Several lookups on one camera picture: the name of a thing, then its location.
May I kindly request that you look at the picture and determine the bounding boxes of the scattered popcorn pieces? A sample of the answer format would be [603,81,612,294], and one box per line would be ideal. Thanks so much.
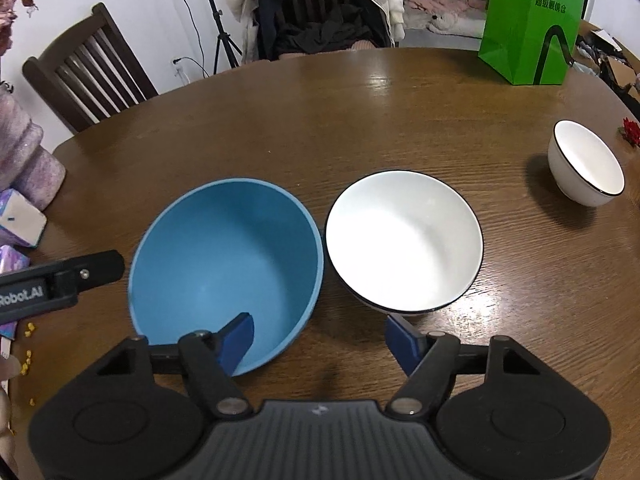
[17,322,38,406]

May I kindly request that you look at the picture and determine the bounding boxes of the white plush toy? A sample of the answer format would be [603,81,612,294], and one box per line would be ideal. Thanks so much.
[427,11,460,36]

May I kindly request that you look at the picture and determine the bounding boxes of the purple ribbed vase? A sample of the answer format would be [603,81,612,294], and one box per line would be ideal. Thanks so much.
[0,85,67,211]

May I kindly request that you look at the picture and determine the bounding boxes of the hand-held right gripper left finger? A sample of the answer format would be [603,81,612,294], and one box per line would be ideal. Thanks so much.
[97,311,256,420]

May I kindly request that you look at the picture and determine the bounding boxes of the red flower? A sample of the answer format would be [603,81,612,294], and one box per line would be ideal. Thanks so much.
[619,117,640,148]

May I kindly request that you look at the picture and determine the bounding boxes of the black studio light stand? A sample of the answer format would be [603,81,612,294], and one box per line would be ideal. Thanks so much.
[195,0,243,76]

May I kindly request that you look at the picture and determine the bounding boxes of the wooden chair with cushion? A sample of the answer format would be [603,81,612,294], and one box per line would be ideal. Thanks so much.
[272,0,376,56]

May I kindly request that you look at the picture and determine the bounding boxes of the purple white tissue pack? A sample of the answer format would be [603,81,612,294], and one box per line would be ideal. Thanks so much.
[0,189,48,249]

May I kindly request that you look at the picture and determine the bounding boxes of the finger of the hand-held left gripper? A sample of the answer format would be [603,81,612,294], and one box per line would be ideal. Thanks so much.
[52,250,125,295]

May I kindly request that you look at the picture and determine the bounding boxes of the small white bowl black rim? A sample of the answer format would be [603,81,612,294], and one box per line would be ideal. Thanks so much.
[547,120,626,207]

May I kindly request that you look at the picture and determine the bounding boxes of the dark wooden chair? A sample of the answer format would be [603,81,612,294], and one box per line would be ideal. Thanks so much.
[21,2,160,134]

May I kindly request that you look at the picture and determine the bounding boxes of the black crumpled garment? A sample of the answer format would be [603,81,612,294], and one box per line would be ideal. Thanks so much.
[277,5,373,56]

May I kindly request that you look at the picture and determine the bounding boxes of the person's left hand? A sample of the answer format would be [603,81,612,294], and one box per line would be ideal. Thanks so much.
[0,355,23,478]

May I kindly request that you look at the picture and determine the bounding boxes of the open cardboard box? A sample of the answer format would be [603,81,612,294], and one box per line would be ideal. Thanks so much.
[575,20,640,106]

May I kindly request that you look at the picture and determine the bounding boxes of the blue bowl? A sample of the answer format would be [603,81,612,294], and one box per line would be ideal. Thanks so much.
[128,177,325,377]

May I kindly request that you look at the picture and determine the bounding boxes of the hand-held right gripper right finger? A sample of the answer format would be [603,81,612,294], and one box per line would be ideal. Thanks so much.
[385,314,541,417]

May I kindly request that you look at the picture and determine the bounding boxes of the large white bowl black rim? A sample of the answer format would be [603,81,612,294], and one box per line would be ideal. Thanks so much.
[325,170,485,315]

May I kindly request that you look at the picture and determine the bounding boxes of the green paper bag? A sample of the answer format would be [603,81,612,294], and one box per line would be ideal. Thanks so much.
[477,0,588,86]

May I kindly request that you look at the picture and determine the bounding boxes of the pink blanket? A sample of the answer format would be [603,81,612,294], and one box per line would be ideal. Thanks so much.
[402,0,488,38]

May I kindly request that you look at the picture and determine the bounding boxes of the dark blue garment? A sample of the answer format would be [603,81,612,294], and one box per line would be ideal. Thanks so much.
[255,0,286,61]

